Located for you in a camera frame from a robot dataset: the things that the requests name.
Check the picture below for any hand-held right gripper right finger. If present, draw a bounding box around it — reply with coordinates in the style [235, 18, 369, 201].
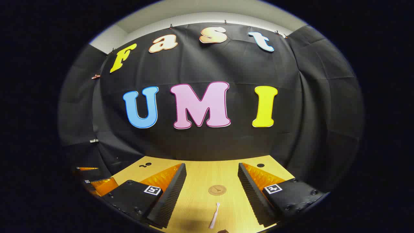
[237, 162, 324, 227]

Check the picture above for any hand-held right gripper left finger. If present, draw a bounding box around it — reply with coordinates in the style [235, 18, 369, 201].
[103, 163, 187, 229]

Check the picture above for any round cork coaster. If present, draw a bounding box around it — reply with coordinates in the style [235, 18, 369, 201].
[208, 185, 227, 196]

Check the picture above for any pale pink toothbrush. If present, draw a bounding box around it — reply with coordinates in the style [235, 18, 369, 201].
[209, 202, 221, 229]

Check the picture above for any wooden desktop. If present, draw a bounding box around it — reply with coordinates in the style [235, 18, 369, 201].
[112, 155, 295, 233]

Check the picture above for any black backdrop cloth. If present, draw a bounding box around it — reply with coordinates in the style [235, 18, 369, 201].
[58, 22, 365, 194]

